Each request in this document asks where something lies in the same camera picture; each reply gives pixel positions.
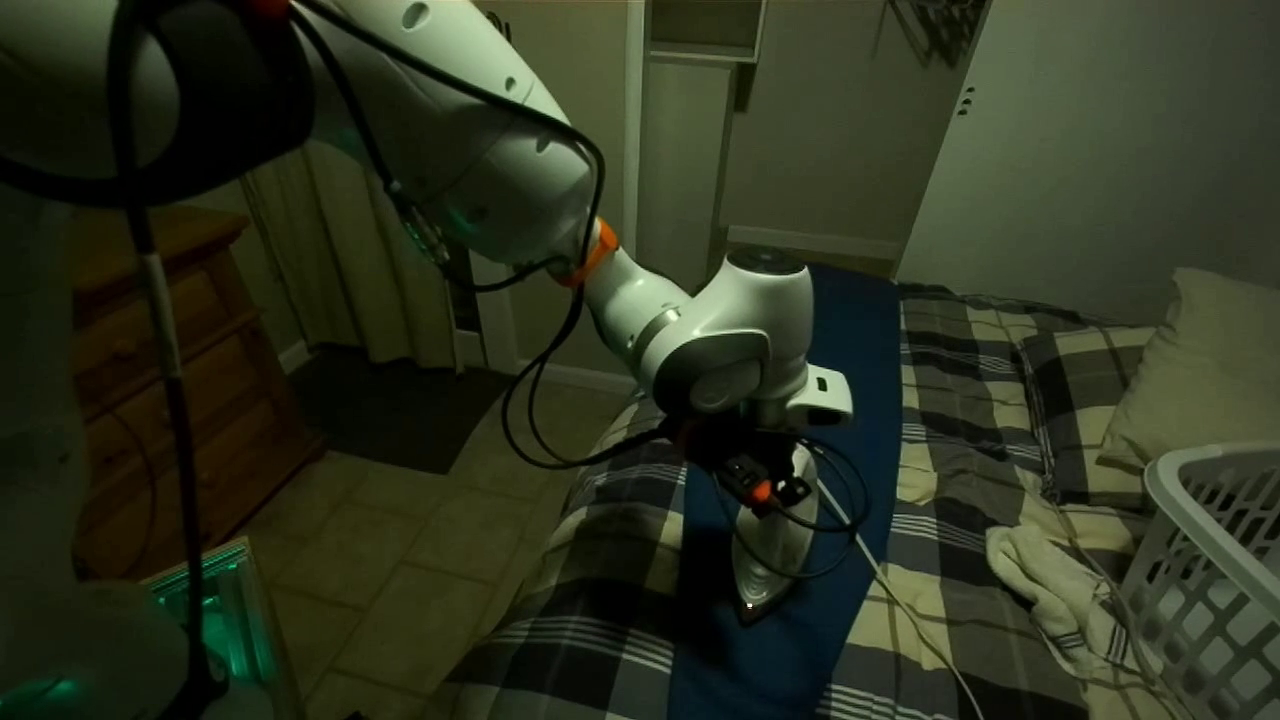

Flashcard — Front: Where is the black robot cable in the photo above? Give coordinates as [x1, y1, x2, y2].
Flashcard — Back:
[282, 0, 673, 474]

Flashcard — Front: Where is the checkered plaid bed blanket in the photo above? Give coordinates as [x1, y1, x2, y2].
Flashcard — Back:
[429, 283, 1172, 720]

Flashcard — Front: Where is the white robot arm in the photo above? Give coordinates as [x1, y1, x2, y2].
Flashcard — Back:
[0, 0, 851, 720]

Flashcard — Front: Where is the white iron power cord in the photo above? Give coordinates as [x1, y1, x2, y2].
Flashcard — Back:
[808, 474, 994, 720]

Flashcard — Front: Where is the white laundry basket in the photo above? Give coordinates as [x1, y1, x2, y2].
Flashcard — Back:
[1118, 443, 1280, 720]

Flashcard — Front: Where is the white closet door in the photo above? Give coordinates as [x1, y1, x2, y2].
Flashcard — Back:
[900, 0, 1280, 324]

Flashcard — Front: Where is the blue ironing cloth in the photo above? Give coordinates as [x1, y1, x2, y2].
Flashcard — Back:
[666, 269, 902, 720]

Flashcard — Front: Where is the cream crumpled cloth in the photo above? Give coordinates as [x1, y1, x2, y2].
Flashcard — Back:
[983, 525, 1128, 665]

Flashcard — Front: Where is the cream pillow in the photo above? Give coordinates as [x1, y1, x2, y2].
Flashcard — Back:
[1100, 269, 1280, 469]

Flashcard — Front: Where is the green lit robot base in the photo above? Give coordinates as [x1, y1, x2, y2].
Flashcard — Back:
[0, 541, 303, 720]

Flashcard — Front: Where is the wooden dresser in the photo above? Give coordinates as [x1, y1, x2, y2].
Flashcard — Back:
[68, 206, 327, 585]

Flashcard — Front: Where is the dark floor rug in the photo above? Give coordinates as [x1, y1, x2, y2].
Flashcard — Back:
[286, 350, 509, 474]

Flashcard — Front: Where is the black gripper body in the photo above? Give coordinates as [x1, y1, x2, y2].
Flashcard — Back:
[673, 414, 813, 517]

